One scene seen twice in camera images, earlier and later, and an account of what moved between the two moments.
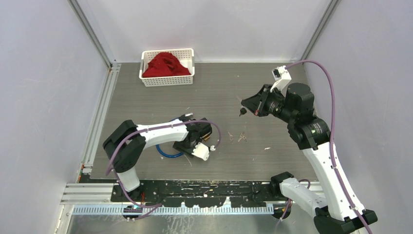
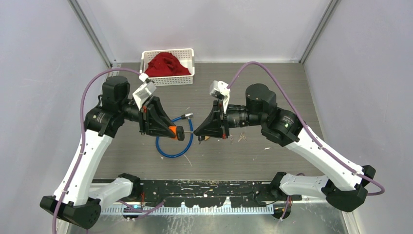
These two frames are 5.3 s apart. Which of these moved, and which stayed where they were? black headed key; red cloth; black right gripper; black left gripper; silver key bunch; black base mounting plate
Moved: black headed key; black left gripper; black right gripper
Stayed: silver key bunch; red cloth; black base mounting plate
